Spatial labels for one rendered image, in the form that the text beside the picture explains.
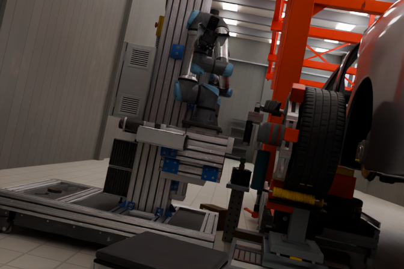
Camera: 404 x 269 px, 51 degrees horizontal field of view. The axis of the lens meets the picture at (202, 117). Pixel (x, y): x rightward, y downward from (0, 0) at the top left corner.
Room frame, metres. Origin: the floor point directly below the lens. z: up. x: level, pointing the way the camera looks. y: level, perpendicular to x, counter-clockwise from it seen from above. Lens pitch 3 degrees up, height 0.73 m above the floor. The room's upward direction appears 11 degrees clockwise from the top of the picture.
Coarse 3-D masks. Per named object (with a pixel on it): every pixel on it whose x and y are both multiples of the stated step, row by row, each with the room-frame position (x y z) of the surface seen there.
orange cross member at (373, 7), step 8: (320, 0) 5.03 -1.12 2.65; (328, 0) 5.02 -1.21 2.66; (336, 0) 5.01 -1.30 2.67; (344, 0) 4.99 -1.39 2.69; (352, 0) 4.98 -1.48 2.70; (360, 0) 4.97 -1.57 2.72; (368, 0) 4.96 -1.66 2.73; (320, 8) 5.08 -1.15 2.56; (336, 8) 5.09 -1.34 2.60; (344, 8) 5.04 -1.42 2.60; (352, 8) 4.99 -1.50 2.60; (360, 8) 4.97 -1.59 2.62; (368, 8) 4.95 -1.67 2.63; (376, 8) 4.94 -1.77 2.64; (384, 8) 4.93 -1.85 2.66; (312, 16) 5.10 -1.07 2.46
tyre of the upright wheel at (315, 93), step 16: (304, 96) 2.50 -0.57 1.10; (320, 96) 2.44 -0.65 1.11; (336, 96) 2.48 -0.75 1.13; (304, 112) 2.37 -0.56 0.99; (320, 112) 2.37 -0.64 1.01; (336, 112) 2.36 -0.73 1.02; (304, 128) 2.33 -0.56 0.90; (320, 128) 2.32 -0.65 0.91; (336, 128) 2.32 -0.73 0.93; (304, 144) 2.33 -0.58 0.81; (320, 144) 2.31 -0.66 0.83; (336, 144) 2.30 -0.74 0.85; (304, 160) 2.35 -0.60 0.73; (320, 160) 2.34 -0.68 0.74; (336, 160) 2.31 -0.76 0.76; (304, 176) 2.40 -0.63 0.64; (320, 176) 2.37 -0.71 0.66; (304, 192) 2.53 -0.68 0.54; (320, 192) 2.47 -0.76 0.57
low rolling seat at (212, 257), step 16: (128, 240) 1.49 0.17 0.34; (144, 240) 1.53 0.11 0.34; (160, 240) 1.58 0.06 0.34; (176, 240) 1.62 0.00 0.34; (96, 256) 1.32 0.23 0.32; (112, 256) 1.30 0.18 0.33; (128, 256) 1.31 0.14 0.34; (144, 256) 1.34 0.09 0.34; (160, 256) 1.38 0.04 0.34; (176, 256) 1.41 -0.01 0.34; (192, 256) 1.45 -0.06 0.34; (208, 256) 1.49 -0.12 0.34; (224, 256) 1.54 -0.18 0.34
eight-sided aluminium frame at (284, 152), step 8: (288, 96) 2.73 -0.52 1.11; (288, 104) 2.52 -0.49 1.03; (296, 104) 2.47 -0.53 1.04; (288, 112) 2.42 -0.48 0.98; (296, 112) 2.42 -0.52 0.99; (288, 120) 2.40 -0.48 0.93; (296, 120) 2.39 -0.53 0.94; (280, 152) 2.40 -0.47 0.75; (288, 152) 2.40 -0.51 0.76; (280, 160) 2.44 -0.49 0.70; (288, 160) 2.42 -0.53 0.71; (280, 168) 2.82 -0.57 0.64; (272, 176) 2.75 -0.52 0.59; (280, 176) 2.54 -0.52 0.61
